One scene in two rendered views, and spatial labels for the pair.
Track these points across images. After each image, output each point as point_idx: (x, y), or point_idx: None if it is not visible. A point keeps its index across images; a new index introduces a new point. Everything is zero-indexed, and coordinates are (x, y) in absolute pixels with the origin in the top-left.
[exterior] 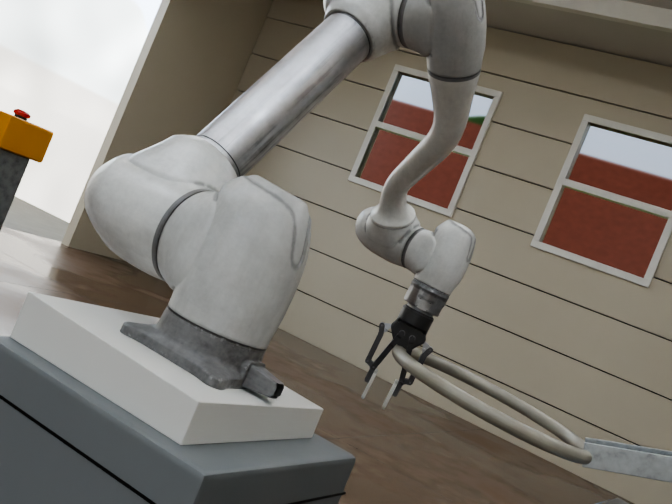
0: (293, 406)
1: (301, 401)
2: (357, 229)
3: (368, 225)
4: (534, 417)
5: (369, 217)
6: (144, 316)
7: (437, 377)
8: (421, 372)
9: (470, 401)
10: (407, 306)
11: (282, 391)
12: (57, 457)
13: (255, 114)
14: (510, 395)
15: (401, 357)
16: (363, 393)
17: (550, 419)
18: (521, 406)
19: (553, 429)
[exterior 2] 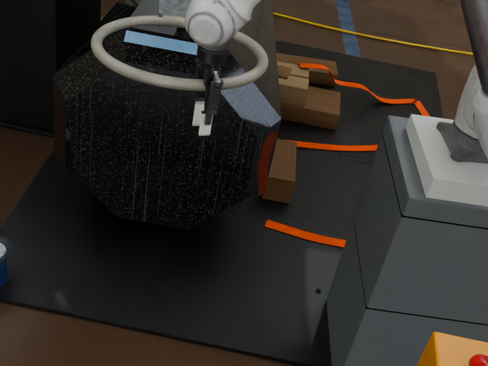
0: (442, 118)
1: (424, 119)
2: (224, 41)
3: (238, 28)
4: (110, 32)
5: (238, 21)
6: (469, 181)
7: (263, 65)
8: (261, 73)
9: (267, 57)
10: (224, 51)
11: (429, 125)
12: None
13: None
14: (100, 35)
15: (243, 81)
16: (210, 131)
17: (116, 23)
18: (105, 35)
19: (123, 27)
